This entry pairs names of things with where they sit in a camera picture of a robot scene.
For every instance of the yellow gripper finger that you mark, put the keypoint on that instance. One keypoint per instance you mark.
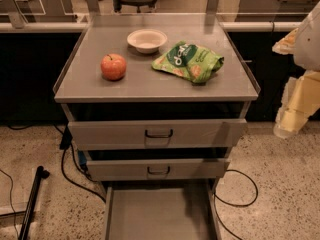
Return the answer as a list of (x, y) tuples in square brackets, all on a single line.
[(300, 100), (286, 45)]

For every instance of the green rice chip bag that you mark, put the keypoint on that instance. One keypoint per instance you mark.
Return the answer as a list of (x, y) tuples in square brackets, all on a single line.
[(191, 62)]

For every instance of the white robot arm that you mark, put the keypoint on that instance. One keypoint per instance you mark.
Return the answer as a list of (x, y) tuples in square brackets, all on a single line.
[(307, 43)]

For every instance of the middle drawer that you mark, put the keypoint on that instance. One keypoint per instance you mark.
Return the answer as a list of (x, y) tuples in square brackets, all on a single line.
[(157, 169)]

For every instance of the drawer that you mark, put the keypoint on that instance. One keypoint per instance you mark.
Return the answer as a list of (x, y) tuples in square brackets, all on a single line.
[(156, 134), (157, 169), (160, 211)]

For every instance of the top drawer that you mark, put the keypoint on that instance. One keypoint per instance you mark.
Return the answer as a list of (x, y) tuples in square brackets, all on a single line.
[(156, 134)]

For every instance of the grey drawer cabinet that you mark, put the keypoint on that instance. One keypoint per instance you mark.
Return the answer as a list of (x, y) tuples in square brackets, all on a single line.
[(155, 103)]

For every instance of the bottom drawer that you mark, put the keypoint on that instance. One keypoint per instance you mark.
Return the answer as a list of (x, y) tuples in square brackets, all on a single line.
[(160, 211)]

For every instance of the white bowl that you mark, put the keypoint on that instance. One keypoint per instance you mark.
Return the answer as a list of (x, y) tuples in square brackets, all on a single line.
[(147, 41)]

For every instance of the red apple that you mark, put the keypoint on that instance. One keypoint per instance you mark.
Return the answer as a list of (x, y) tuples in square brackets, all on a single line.
[(113, 67)]

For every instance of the black stand leg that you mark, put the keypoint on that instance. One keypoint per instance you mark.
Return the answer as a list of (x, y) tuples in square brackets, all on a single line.
[(40, 174)]

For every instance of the white rail barrier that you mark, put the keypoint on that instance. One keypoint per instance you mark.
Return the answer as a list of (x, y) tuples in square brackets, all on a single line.
[(79, 27)]

